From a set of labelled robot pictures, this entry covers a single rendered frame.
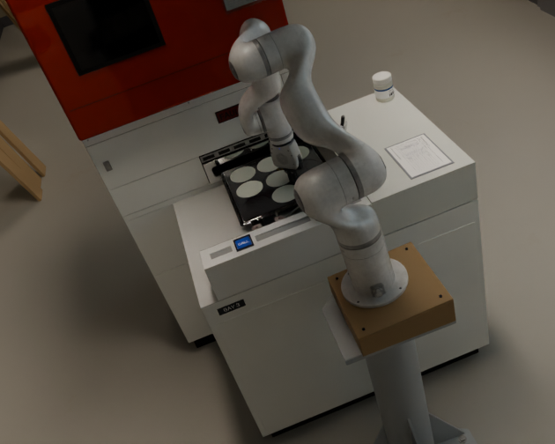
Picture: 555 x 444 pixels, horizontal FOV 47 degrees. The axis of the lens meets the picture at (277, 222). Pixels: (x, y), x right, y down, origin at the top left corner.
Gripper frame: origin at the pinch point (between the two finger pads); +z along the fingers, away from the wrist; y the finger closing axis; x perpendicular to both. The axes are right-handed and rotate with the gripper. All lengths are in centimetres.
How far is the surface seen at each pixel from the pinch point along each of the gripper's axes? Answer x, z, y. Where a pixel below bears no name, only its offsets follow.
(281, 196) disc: -8.9, 2.1, 0.0
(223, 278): -49.5, 2.3, 3.6
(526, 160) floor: 146, 92, 37
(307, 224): -25.6, -3.9, 21.8
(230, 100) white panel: 10.0, -22.5, -27.0
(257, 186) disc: -6.1, 2.1, -12.2
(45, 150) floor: 90, 92, -318
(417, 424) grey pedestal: -41, 63, 56
